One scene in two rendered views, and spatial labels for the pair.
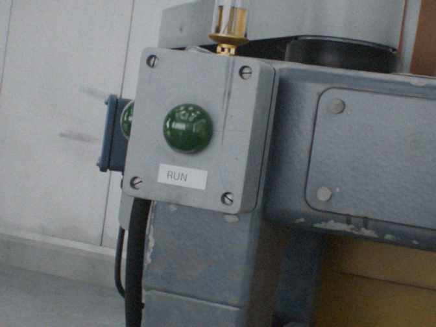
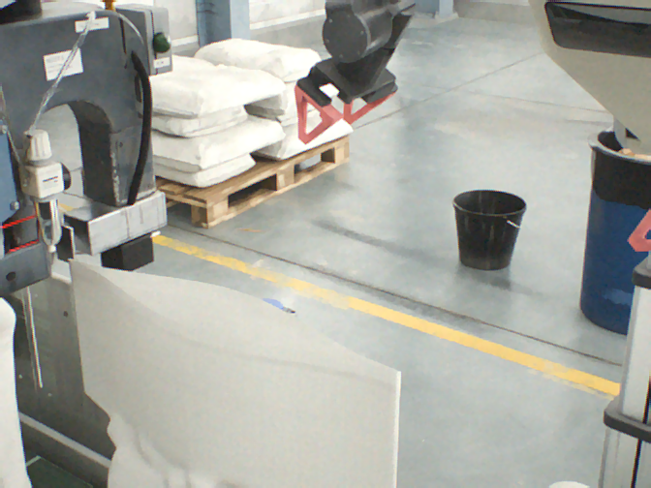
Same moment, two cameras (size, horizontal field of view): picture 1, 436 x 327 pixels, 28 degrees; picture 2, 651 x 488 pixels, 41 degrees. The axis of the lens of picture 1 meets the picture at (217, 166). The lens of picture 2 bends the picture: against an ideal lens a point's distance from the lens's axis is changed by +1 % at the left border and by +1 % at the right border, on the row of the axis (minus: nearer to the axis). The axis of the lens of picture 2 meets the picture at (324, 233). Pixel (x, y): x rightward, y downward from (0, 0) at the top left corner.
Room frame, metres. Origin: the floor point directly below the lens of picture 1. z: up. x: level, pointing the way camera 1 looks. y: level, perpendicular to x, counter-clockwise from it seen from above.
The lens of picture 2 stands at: (1.64, 0.64, 1.51)
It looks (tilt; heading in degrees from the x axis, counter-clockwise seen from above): 23 degrees down; 197
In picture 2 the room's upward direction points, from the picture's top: straight up
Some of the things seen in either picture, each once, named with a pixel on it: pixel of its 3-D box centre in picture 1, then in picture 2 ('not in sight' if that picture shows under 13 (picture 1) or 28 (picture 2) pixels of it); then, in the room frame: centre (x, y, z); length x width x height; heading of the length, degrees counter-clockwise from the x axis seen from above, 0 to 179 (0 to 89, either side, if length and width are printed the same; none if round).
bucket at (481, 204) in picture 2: not in sight; (486, 230); (-1.70, 0.29, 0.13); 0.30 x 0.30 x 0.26
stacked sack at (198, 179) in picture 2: not in sight; (178, 157); (-2.01, -1.26, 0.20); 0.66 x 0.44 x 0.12; 72
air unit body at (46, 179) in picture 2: not in sight; (45, 191); (0.78, 0.00, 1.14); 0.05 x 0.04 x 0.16; 162
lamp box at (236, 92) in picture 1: (202, 130); (140, 39); (0.53, 0.01, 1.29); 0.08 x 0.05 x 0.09; 72
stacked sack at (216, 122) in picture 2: not in sight; (173, 109); (-2.03, -1.27, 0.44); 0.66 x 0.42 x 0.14; 66
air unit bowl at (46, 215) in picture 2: not in sight; (46, 220); (0.79, 0.01, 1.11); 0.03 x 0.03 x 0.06
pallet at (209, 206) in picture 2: not in sight; (223, 164); (-2.35, -1.18, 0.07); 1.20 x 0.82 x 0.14; 164
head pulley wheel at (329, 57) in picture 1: (341, 64); (3, 4); (0.69, -0.09, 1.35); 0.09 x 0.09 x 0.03
